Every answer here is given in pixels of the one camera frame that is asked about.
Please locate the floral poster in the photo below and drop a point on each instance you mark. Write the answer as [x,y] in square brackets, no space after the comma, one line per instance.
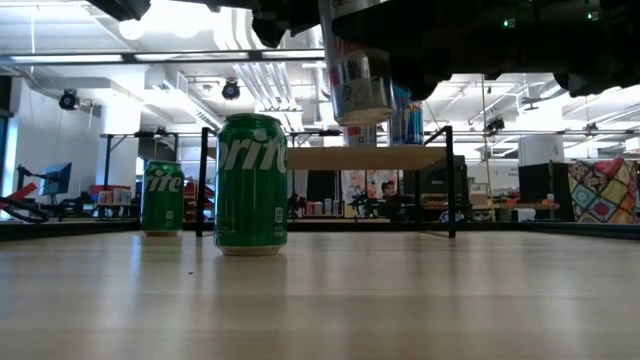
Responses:
[365,182]

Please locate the green Sprite can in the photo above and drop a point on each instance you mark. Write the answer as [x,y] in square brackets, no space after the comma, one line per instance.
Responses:
[162,200]
[251,190]

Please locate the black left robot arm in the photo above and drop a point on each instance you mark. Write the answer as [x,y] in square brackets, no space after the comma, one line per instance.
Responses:
[120,7]

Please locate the colourful patterned panel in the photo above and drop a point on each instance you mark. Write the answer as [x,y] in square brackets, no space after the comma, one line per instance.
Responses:
[602,192]

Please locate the red bar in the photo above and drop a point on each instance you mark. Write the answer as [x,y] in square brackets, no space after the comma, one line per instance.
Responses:
[20,192]

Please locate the black cabinet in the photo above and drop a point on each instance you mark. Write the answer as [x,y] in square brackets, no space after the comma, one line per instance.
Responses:
[435,185]

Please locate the white cylinder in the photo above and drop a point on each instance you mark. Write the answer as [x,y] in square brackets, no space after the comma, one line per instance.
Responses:
[540,150]

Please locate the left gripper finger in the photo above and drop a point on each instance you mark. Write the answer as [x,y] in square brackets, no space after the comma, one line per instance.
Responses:
[280,22]

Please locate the wooden shelf with black legs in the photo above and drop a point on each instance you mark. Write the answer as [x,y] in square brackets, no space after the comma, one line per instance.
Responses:
[350,159]

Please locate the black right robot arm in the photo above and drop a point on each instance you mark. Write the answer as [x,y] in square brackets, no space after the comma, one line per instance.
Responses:
[600,45]

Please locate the person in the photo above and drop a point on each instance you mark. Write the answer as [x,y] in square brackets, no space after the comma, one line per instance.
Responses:
[388,190]

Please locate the wooden background table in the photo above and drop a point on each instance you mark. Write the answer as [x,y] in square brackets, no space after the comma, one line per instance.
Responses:
[520,206]

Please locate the blue silver Red Bull can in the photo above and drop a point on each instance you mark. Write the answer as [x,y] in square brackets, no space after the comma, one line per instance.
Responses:
[410,125]

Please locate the black ceiling spotlight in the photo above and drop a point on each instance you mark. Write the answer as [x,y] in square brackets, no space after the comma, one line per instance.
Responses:
[67,99]
[495,124]
[231,90]

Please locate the computer monitor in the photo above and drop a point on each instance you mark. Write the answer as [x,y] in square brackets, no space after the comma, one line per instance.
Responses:
[56,179]

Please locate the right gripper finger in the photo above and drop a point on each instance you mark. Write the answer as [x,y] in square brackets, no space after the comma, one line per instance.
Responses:
[360,22]

